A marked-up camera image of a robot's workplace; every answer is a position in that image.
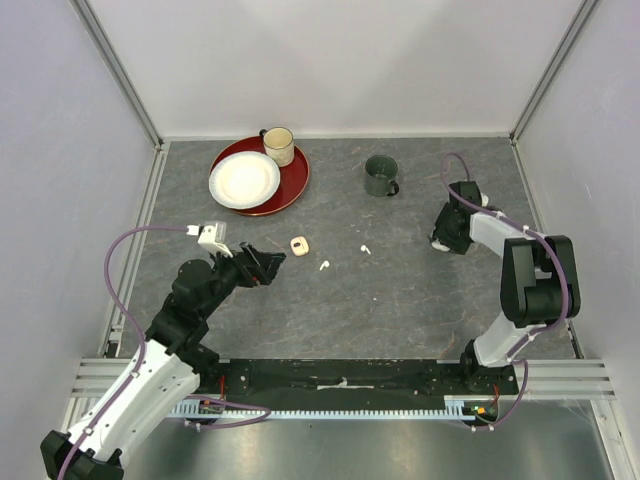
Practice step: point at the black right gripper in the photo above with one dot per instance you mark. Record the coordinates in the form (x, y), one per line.
(457, 246)

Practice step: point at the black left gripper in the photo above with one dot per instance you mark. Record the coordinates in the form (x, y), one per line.
(250, 264)

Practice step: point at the beige earbud charging case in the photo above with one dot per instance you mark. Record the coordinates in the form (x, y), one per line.
(299, 246)

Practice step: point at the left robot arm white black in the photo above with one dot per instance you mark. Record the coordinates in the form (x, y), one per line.
(168, 366)

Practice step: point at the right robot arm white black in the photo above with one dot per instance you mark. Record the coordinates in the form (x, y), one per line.
(539, 285)

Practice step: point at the white paper plate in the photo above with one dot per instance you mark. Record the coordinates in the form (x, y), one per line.
(244, 180)

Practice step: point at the round red tray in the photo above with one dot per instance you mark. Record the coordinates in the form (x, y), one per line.
(293, 178)

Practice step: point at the dark green mug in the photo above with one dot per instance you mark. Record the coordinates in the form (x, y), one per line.
(380, 176)

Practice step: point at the cream ceramic mug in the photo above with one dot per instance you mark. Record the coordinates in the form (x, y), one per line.
(278, 144)

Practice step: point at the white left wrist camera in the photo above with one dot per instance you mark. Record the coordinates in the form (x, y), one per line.
(211, 237)

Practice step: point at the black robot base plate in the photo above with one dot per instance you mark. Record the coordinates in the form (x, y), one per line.
(352, 385)

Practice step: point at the slotted grey cable duct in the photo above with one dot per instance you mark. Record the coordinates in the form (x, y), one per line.
(454, 410)

